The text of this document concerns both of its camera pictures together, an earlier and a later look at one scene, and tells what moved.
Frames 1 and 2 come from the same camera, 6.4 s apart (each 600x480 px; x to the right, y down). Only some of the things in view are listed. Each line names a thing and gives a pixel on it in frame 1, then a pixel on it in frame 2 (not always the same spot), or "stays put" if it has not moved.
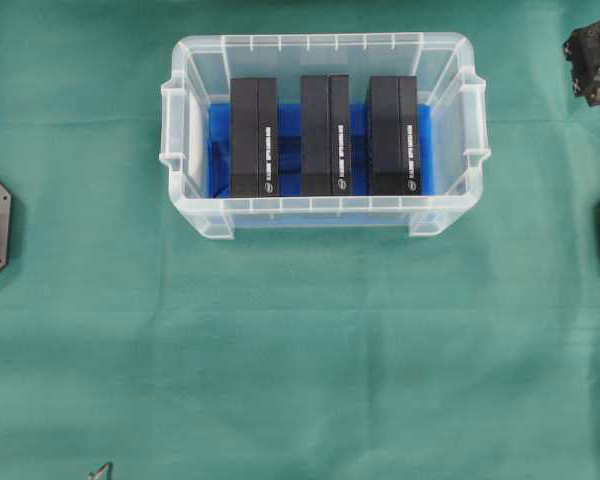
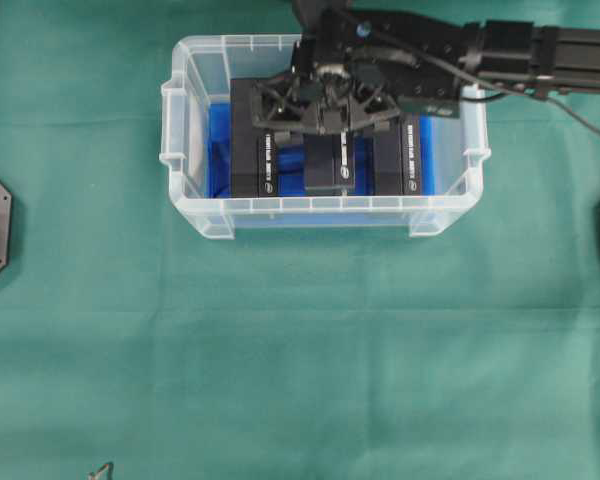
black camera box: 254,137 stays put
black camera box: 393,136 stays put
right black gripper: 594,57 to 353,70
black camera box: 325,136 stays put
